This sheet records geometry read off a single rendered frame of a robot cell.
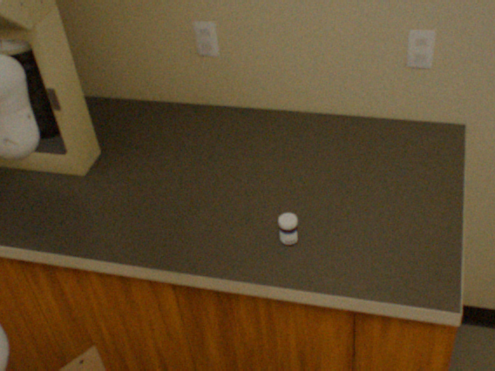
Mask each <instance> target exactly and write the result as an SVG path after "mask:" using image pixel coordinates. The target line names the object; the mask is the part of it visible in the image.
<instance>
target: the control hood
mask: <svg viewBox="0 0 495 371"><path fill-rule="evenodd" d="M33 25H34V23H33V22H32V19H31V14H30V12H29V9H28V6H27V3H26V1H25V0H0V30H30V29H31V27H32V26H33Z"/></svg>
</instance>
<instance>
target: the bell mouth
mask: <svg viewBox="0 0 495 371"><path fill-rule="evenodd" d="M30 50H32V47H31V45H30V43H28V42H27V41H25V40H19V39H1V38H0V54H2V55H6V56H10V55H12V54H17V53H22V52H25V51H30Z"/></svg>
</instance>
